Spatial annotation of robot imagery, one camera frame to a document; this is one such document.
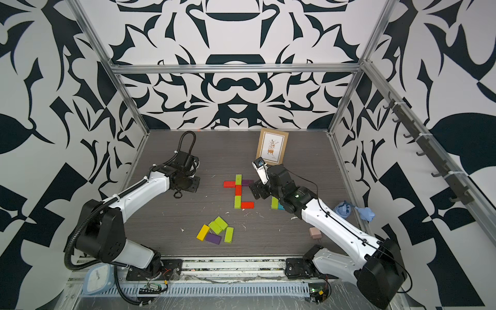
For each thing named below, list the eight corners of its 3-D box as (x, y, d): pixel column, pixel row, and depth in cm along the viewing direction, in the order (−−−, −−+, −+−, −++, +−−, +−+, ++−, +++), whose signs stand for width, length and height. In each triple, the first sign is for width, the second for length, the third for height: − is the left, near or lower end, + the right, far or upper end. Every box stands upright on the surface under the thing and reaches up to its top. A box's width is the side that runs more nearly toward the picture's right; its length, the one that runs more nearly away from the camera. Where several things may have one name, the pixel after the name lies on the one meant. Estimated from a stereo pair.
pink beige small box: (310, 238, 84) (311, 236, 82) (308, 229, 86) (309, 227, 84) (320, 238, 84) (322, 236, 82) (318, 229, 86) (319, 227, 84)
